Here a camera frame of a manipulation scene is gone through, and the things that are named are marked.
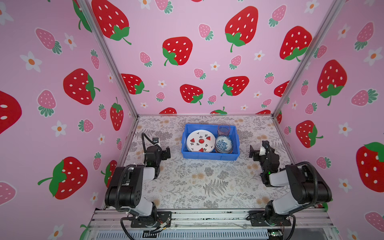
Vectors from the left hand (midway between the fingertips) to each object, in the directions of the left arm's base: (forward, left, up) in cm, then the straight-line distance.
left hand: (160, 147), depth 95 cm
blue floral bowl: (+1, -41, +3) cm, 41 cm away
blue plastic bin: (-3, -18, -3) cm, 18 cm away
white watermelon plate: (+7, -26, -3) cm, 27 cm away
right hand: (-1, -63, +4) cm, 63 cm away
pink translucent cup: (+14, -42, +1) cm, 45 cm away
